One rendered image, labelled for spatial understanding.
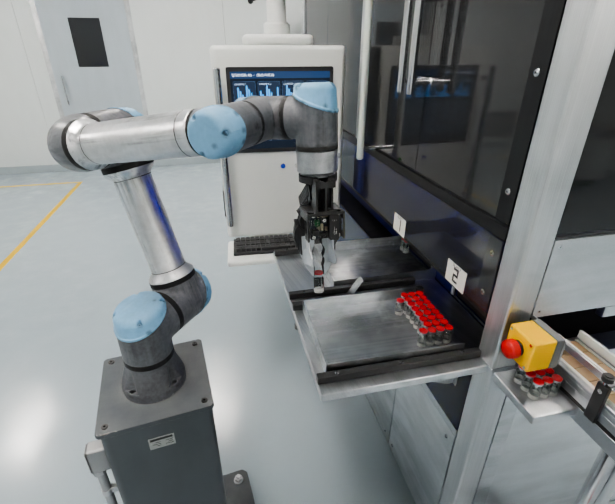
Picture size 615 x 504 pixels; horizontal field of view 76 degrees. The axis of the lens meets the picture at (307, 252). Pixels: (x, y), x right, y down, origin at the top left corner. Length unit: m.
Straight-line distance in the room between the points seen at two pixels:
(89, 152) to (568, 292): 1.00
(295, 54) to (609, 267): 1.19
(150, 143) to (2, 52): 5.92
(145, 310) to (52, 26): 5.63
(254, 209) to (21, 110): 5.22
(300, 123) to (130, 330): 0.57
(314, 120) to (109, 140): 0.35
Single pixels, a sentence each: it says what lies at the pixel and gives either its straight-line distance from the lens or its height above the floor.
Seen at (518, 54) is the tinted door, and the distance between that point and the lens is 0.93.
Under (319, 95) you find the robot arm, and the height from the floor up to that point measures 1.47.
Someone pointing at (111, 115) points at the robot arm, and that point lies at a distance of 0.98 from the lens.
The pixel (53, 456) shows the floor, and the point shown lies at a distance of 2.18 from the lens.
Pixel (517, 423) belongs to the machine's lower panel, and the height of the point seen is 0.67.
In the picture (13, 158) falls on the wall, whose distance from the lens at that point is 6.84.
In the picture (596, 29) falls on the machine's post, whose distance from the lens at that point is 0.82.
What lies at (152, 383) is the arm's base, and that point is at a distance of 1.04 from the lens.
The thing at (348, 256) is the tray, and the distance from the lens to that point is 1.42.
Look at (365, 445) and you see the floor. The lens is 1.94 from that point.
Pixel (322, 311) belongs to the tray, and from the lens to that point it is 1.13.
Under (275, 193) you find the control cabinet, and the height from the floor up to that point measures 0.99.
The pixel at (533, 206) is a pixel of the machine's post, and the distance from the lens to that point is 0.86.
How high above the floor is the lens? 1.54
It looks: 27 degrees down
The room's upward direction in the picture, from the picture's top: straight up
